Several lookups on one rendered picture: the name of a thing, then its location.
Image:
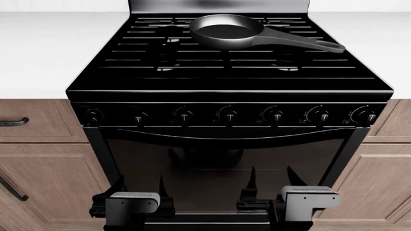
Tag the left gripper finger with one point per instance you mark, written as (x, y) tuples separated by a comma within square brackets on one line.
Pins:
[(118, 185), (164, 186)]

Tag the grey right gripper camera box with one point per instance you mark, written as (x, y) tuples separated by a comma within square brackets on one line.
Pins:
[(305, 199)]

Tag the black gas stove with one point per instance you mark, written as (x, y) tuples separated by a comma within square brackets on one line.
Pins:
[(205, 81)]

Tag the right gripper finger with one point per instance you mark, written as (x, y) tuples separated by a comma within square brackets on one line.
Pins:
[(293, 179), (252, 180)]

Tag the black stove knob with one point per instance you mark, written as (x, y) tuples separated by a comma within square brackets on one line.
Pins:
[(322, 115), (138, 117), (93, 115), (276, 115), (184, 115), (229, 115), (369, 115)]

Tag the black glass oven door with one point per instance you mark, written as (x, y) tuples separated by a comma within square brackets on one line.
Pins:
[(205, 163)]

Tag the grey left gripper camera box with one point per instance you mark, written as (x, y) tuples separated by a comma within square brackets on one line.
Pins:
[(133, 201)]

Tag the black frying pan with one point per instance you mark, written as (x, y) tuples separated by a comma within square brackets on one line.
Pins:
[(221, 30)]

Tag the brown wooden cabinet door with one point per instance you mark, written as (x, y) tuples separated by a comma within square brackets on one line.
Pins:
[(51, 173), (375, 178)]

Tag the brown wooden drawer front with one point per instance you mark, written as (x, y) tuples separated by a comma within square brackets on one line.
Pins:
[(390, 125), (41, 110)]

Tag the grey gripper camera box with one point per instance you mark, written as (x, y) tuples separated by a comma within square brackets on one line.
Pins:
[(305, 199), (133, 201)]

